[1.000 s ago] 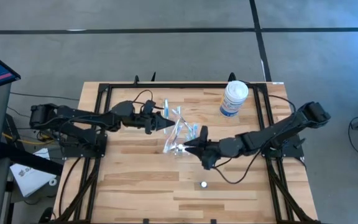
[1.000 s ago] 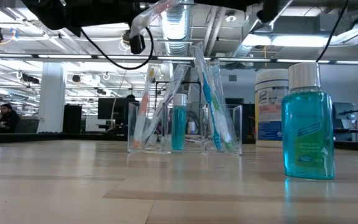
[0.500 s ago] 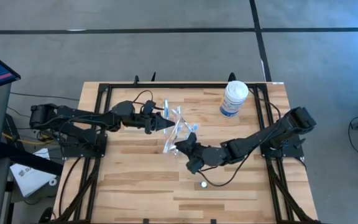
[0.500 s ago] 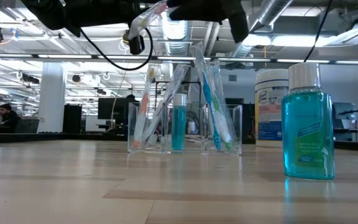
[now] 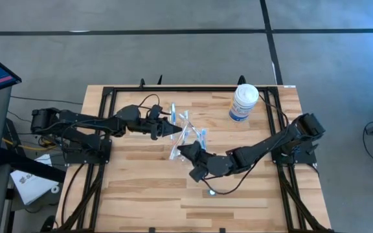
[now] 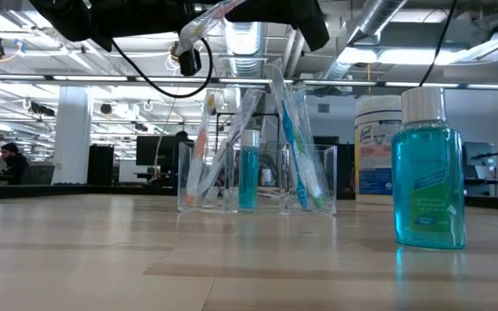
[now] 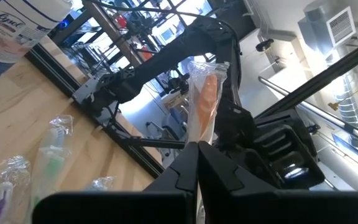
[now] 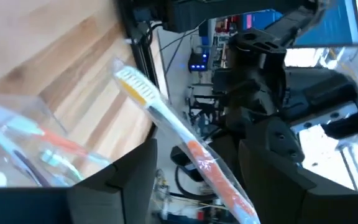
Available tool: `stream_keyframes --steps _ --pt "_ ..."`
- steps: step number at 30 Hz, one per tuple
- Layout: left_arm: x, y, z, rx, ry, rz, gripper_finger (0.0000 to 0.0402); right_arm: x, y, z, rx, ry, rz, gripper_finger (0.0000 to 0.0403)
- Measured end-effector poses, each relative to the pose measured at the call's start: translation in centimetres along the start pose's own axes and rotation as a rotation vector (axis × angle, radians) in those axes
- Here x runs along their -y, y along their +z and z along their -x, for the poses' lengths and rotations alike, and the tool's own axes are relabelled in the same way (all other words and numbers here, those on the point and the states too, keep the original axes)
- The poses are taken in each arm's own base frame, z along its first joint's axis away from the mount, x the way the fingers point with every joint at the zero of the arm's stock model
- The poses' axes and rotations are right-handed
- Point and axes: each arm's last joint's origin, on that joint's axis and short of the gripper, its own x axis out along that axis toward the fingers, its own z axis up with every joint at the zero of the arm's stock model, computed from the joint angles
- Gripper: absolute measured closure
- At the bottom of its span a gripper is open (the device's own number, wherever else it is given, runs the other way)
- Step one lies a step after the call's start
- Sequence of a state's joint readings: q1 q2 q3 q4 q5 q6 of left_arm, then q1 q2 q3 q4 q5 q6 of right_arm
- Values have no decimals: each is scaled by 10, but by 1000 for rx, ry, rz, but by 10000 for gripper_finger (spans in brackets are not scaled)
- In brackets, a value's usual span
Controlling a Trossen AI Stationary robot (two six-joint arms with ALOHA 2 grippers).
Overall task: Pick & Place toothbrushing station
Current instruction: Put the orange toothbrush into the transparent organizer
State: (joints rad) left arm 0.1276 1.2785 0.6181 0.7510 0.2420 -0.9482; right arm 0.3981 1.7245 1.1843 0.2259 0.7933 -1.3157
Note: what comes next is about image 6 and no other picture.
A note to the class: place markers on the white square pillar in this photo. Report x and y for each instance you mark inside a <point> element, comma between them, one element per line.
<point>72,138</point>

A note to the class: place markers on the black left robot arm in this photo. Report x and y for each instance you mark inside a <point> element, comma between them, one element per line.
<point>54,17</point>

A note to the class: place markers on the person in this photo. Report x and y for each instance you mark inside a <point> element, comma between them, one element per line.
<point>14,166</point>
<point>182,136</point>

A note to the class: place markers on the small white bottle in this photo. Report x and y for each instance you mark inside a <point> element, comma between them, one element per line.
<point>266,178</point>

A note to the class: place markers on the silver ventilation duct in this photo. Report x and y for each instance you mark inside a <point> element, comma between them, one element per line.
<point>244,56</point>

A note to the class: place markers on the small teal mouthwash bottle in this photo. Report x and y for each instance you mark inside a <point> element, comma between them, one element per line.
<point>249,181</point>

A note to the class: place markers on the clear acrylic organizer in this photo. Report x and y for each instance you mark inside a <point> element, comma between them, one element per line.
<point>270,210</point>

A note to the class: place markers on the toothbrushes compartment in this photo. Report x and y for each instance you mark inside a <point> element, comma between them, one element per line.
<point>231,138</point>

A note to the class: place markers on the grey monitor screen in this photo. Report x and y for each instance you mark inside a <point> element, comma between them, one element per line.
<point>478,173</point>

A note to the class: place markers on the white yellow Lysol wipes canister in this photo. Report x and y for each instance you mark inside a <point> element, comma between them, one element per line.
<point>372,173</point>

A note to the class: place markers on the black monitor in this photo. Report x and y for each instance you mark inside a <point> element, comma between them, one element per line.
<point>154,151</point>

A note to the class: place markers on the large teal mouthwash bottle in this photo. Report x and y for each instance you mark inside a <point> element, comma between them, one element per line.
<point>428,194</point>

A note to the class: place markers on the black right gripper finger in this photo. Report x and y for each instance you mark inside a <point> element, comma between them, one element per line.
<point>275,10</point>

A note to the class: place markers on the blue toothbrush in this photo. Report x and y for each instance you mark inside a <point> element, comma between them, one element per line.
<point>292,142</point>

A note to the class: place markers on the overhead frame light bar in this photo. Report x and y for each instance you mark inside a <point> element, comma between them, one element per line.
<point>15,78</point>

